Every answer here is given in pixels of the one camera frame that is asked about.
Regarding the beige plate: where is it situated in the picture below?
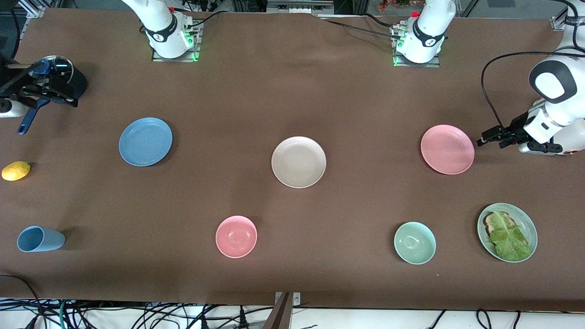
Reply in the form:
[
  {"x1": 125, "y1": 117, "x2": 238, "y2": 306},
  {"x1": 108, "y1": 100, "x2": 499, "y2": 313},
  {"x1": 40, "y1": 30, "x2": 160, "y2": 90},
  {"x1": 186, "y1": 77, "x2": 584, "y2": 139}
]
[{"x1": 271, "y1": 136, "x2": 327, "y2": 189}]

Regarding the green bowl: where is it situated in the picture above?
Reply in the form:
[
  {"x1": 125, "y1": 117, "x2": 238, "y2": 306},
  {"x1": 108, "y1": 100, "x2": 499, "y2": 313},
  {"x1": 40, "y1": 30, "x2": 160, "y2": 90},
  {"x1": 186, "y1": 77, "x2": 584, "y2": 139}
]
[{"x1": 394, "y1": 221, "x2": 437, "y2": 265}]

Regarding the pink plate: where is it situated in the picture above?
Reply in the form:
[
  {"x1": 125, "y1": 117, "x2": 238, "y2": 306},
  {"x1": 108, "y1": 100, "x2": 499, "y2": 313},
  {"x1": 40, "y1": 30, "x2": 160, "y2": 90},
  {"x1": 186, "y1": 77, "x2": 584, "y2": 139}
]
[{"x1": 420, "y1": 124, "x2": 475, "y2": 175}]

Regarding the blue plate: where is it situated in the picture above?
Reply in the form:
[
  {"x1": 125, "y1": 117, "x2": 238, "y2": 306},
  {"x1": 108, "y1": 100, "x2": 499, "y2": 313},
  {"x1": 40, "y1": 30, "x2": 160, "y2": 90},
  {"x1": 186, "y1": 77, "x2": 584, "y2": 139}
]
[{"x1": 118, "y1": 117, "x2": 173, "y2": 167}]

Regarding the blue cup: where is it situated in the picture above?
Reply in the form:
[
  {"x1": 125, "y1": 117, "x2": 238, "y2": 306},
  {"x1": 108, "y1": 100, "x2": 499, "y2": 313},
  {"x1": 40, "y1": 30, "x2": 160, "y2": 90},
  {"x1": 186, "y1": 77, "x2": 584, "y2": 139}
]
[{"x1": 17, "y1": 226, "x2": 66, "y2": 253}]

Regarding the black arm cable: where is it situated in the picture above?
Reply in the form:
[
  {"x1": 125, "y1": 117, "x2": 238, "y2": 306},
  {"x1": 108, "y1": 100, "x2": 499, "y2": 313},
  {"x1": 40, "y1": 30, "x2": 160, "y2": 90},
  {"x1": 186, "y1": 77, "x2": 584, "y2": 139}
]
[{"x1": 481, "y1": 51, "x2": 572, "y2": 131}]

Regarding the aluminium frame profile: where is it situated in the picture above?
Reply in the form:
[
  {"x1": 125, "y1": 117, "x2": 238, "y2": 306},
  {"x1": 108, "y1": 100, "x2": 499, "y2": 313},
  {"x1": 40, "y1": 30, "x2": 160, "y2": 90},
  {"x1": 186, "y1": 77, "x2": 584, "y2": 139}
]
[
  {"x1": 551, "y1": 0, "x2": 585, "y2": 32},
  {"x1": 18, "y1": 0, "x2": 51, "y2": 19}
]

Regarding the green plate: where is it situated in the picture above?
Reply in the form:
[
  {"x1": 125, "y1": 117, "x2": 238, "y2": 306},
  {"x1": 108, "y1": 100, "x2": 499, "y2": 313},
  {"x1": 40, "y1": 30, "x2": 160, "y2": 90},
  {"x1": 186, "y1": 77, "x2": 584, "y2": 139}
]
[{"x1": 477, "y1": 202, "x2": 538, "y2": 263}]

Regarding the white toaster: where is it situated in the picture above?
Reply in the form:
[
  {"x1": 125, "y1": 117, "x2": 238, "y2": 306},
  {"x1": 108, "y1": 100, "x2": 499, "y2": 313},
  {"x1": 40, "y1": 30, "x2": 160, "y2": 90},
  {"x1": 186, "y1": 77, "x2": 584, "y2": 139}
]
[{"x1": 544, "y1": 120, "x2": 585, "y2": 156}]

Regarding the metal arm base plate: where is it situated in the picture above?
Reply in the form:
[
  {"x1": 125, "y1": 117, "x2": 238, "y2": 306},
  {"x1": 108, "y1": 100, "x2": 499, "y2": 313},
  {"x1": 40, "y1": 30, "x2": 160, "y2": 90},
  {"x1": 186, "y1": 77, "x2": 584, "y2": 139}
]
[
  {"x1": 152, "y1": 21, "x2": 202, "y2": 63},
  {"x1": 392, "y1": 23, "x2": 441, "y2": 68}
]

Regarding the pink bowl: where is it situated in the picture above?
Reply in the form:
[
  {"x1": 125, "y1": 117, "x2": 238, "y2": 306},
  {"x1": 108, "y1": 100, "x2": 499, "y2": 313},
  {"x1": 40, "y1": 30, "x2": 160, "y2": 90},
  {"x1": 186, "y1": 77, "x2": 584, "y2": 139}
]
[{"x1": 215, "y1": 215, "x2": 258, "y2": 259}]

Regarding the green lettuce leaf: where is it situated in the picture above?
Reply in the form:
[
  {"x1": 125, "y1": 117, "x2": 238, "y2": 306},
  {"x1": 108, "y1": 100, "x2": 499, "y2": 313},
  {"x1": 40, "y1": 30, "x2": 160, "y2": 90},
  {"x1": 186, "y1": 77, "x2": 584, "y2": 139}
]
[{"x1": 488, "y1": 212, "x2": 533, "y2": 262}]

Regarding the brown table cover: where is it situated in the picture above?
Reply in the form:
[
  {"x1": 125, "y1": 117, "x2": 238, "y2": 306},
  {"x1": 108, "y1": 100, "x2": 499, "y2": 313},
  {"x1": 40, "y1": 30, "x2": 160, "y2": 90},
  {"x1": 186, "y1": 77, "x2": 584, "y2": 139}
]
[{"x1": 0, "y1": 8, "x2": 585, "y2": 312}]

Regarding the black base cable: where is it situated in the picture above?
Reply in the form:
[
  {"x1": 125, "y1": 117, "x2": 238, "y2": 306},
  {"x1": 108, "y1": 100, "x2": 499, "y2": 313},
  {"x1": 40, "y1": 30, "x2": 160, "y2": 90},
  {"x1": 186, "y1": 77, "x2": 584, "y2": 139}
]
[
  {"x1": 320, "y1": 17, "x2": 403, "y2": 39},
  {"x1": 185, "y1": 11, "x2": 224, "y2": 30}
]

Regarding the yellow lemon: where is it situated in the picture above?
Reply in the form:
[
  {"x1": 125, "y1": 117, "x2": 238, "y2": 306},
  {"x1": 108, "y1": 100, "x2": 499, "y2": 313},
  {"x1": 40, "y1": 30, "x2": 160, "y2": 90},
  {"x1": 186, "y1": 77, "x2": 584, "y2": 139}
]
[{"x1": 1, "y1": 161, "x2": 32, "y2": 182}]

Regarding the dark blue saucepan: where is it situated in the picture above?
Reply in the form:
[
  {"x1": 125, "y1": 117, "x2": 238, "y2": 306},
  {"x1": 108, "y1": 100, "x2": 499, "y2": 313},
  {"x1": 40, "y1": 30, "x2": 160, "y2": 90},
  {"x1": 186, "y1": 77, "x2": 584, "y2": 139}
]
[{"x1": 17, "y1": 55, "x2": 88, "y2": 136}]

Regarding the brown wooden post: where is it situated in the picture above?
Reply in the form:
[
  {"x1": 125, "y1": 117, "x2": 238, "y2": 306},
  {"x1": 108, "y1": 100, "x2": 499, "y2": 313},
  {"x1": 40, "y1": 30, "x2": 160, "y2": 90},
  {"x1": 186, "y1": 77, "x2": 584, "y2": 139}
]
[{"x1": 263, "y1": 292, "x2": 293, "y2": 329}]

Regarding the toast slice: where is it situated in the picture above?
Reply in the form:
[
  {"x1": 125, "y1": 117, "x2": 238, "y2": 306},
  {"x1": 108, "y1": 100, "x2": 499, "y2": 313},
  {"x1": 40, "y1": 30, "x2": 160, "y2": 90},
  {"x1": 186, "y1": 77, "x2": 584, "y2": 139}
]
[{"x1": 483, "y1": 211, "x2": 519, "y2": 237}]

